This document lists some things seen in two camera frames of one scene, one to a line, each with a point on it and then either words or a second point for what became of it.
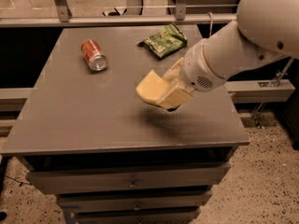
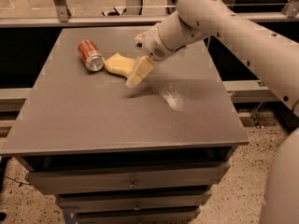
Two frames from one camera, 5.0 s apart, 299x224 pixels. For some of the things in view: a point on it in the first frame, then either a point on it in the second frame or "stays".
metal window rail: x=116 y=20 stays
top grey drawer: x=52 y=180 stays
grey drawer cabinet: x=110 y=156 stays
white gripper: x=196 y=68 to x=153 y=44
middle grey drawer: x=134 y=200 stays
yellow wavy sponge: x=150 y=87 to x=120 y=64
